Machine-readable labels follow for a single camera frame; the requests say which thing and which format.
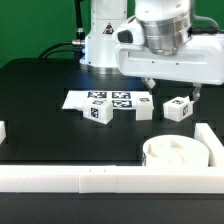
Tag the white front fence wall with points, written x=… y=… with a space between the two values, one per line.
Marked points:
x=110 y=179

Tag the white right fence wall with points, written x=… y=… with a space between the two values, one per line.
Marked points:
x=205 y=135

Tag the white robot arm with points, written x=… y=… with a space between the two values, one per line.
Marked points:
x=157 y=42

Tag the white round stool seat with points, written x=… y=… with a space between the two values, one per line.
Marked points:
x=174 y=150

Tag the white left fence block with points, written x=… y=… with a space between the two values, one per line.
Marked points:
x=2 y=131

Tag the white fence wall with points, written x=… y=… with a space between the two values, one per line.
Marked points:
x=205 y=135
x=110 y=179

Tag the white paper with tags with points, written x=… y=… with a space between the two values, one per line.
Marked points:
x=119 y=99

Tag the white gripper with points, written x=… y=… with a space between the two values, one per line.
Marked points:
x=199 y=61

